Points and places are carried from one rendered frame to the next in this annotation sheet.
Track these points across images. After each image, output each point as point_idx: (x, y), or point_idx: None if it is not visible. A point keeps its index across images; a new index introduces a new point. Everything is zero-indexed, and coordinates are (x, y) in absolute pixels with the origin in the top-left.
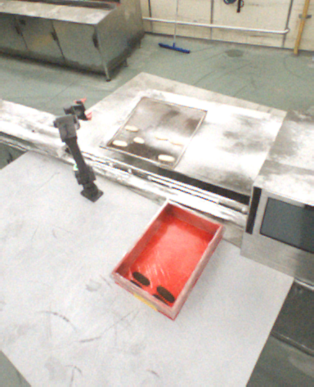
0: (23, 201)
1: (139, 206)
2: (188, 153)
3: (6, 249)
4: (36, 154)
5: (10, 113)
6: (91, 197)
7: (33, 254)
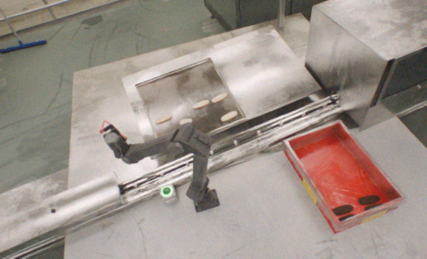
0: None
1: (258, 169)
2: (239, 98)
3: None
4: (82, 231)
5: None
6: (213, 203)
7: None
